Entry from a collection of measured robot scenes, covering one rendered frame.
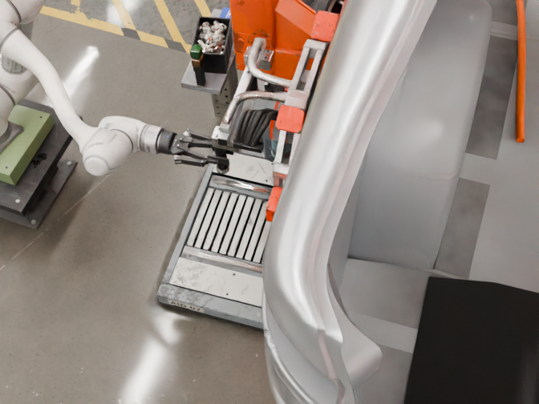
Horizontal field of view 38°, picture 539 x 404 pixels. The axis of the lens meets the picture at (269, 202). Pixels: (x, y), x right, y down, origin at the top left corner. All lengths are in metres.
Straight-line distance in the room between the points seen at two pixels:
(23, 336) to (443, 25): 2.03
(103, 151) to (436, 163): 0.99
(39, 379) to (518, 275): 1.84
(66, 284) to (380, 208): 1.63
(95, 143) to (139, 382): 1.06
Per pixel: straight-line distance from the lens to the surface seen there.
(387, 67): 1.49
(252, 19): 2.86
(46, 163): 3.25
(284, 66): 3.00
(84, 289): 3.26
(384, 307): 2.14
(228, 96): 3.48
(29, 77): 3.16
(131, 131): 2.50
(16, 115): 3.36
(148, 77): 3.82
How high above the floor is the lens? 2.86
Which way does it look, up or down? 59 degrees down
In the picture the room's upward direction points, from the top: 3 degrees counter-clockwise
